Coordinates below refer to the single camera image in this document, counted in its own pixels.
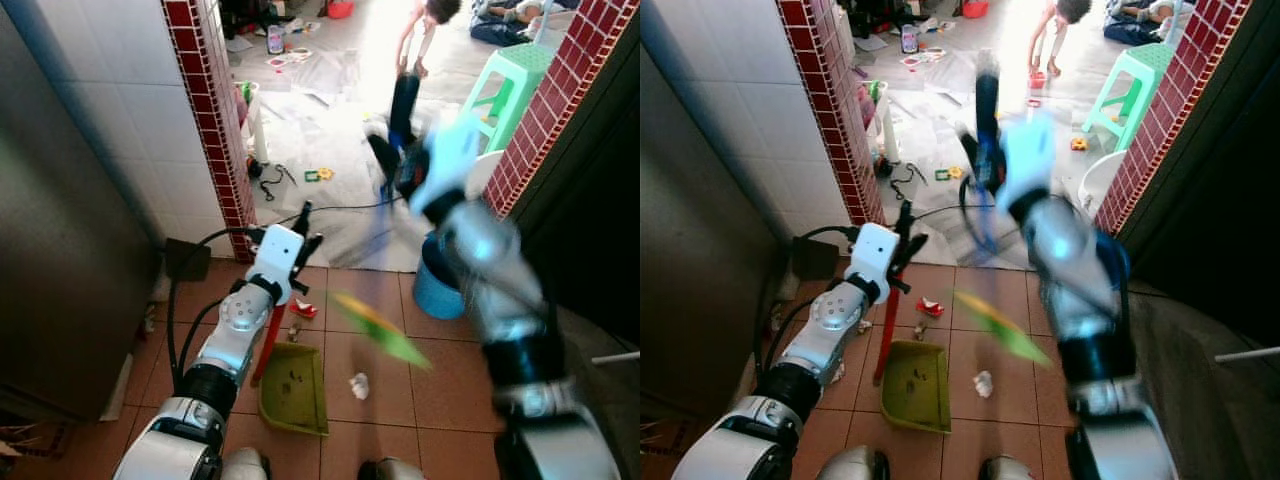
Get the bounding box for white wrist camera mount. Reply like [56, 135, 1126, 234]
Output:
[846, 222, 902, 293]
[247, 224, 307, 293]
[998, 113, 1058, 213]
[408, 112, 484, 217]

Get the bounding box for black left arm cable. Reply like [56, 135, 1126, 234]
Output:
[750, 224, 863, 386]
[164, 226, 267, 393]

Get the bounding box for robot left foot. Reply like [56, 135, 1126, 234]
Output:
[219, 446, 272, 480]
[815, 445, 891, 480]

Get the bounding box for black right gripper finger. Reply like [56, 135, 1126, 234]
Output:
[364, 132, 402, 187]
[974, 58, 1003, 143]
[956, 126, 988, 173]
[387, 72, 422, 149]

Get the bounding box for green plastic stool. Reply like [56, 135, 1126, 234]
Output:
[1083, 43, 1179, 153]
[461, 42, 557, 153]

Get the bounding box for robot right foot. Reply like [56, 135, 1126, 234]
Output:
[978, 455, 1046, 480]
[357, 457, 427, 480]

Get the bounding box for small black box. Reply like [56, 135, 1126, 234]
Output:
[164, 237, 212, 283]
[792, 236, 841, 282]

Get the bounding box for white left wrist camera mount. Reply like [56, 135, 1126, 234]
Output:
[247, 224, 307, 293]
[846, 222, 902, 293]

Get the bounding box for grey metal cabinet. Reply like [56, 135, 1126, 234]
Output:
[640, 20, 799, 421]
[0, 0, 169, 426]

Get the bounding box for sitting person in jeans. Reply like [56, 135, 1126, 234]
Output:
[1102, 0, 1197, 47]
[469, 0, 583, 48]

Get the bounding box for black cable on floor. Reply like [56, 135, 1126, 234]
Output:
[888, 162, 931, 202]
[254, 163, 298, 203]

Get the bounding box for blue plastic bucket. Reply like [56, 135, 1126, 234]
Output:
[412, 234, 468, 322]

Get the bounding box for bending child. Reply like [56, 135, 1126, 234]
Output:
[1026, 0, 1093, 79]
[393, 0, 463, 79]

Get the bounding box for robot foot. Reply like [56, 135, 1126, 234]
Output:
[357, 457, 427, 480]
[978, 455, 1046, 480]
[219, 446, 272, 480]
[815, 445, 891, 480]

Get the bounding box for green broom with blue handle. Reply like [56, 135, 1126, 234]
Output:
[952, 170, 1055, 368]
[328, 165, 434, 372]

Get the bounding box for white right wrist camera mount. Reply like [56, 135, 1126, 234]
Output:
[408, 112, 484, 217]
[998, 113, 1058, 213]

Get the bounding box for green dustpan with red handle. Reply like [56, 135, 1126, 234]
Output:
[249, 298, 331, 438]
[872, 272, 953, 435]

